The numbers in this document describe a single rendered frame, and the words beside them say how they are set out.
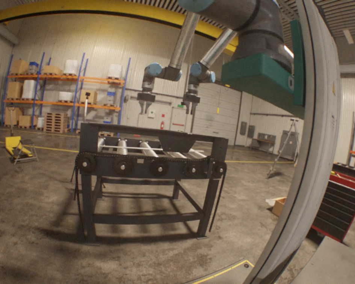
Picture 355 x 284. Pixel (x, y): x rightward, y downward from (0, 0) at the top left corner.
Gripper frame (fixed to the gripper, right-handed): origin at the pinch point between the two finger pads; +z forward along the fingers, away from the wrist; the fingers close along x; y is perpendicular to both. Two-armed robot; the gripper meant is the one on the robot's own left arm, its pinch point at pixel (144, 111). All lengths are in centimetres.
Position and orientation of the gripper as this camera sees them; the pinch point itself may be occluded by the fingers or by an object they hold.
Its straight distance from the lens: 118.8
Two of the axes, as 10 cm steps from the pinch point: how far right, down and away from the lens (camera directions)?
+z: -1.4, 9.8, 1.3
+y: 3.3, 1.7, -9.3
